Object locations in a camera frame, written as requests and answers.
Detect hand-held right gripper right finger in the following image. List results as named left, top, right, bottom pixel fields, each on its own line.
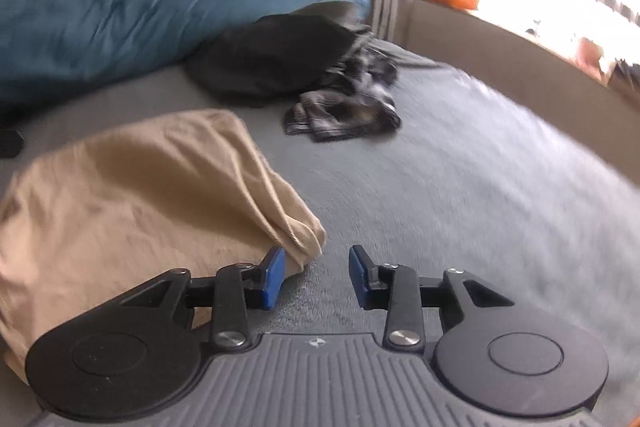
left=348, top=245, right=516, bottom=350

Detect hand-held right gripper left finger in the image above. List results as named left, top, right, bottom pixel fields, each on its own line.
left=119, top=246, right=287, bottom=353

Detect beige pants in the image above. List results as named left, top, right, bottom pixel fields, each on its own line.
left=0, top=108, right=327, bottom=385

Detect grey bed sheet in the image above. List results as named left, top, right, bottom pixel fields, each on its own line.
left=0, top=39, right=640, bottom=427

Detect grey plaid shorts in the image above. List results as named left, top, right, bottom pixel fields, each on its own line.
left=284, top=32, right=403, bottom=142

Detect dark grey pillow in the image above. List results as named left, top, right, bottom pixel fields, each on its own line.
left=185, top=14, right=358, bottom=108

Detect olive grey pillow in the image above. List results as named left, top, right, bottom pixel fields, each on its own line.
left=295, top=1, right=371, bottom=30

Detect black smartphone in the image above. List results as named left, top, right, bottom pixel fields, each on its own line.
left=0, top=129, right=25, bottom=159

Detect blue duvet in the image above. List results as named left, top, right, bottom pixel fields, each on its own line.
left=0, top=0, right=371, bottom=108

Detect pink object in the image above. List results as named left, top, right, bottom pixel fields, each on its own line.
left=575, top=38, right=603, bottom=68

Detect dark cloth bundle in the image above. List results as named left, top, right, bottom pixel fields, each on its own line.
left=610, top=59, right=640, bottom=98

